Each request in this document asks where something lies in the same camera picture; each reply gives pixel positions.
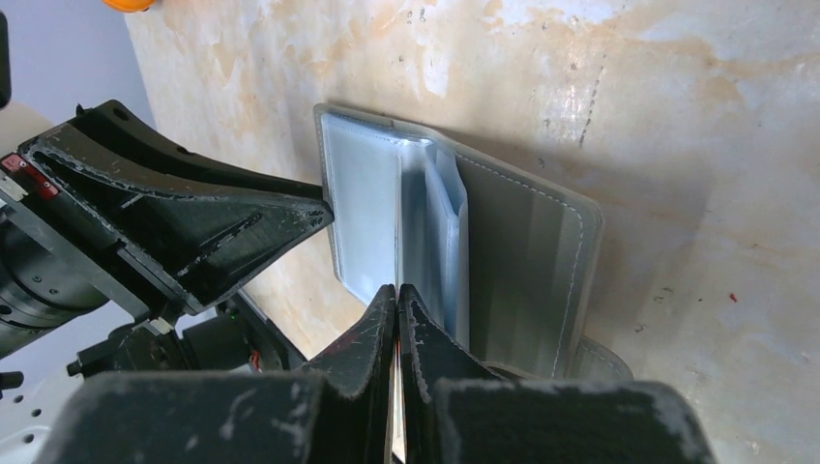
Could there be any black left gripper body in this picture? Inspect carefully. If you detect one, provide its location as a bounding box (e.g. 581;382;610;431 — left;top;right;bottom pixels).
1;151;283;377

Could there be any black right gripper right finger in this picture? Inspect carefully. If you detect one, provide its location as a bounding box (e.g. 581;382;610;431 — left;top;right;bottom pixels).
396;284;715;463

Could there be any grey leather card holder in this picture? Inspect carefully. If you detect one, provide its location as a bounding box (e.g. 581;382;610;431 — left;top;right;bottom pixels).
313;103;632;380

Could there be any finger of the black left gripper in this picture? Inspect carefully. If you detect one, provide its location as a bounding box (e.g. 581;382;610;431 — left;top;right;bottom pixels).
73;100;322;200
15;121;333;316

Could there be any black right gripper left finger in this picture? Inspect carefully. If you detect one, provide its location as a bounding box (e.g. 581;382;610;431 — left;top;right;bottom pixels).
37;284;397;463

